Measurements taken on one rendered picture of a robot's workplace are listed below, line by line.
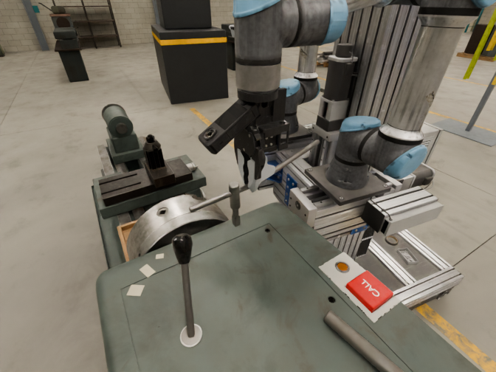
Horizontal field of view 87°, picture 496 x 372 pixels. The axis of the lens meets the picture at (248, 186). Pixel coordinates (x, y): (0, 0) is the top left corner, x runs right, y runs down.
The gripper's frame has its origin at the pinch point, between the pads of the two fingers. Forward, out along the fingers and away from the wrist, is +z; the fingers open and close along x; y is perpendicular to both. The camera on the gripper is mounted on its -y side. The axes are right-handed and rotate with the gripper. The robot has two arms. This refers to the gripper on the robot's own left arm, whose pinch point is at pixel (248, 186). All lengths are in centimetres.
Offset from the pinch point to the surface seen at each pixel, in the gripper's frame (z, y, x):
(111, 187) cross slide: 41, -26, 82
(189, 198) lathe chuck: 14.7, -7.0, 21.4
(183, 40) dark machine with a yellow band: 28, 158, 470
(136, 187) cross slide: 41, -16, 76
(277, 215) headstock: 12.3, 8.4, -0.5
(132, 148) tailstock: 45, -8, 127
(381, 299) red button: 11.2, 10.0, -29.2
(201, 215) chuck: 14.8, -7.1, 12.8
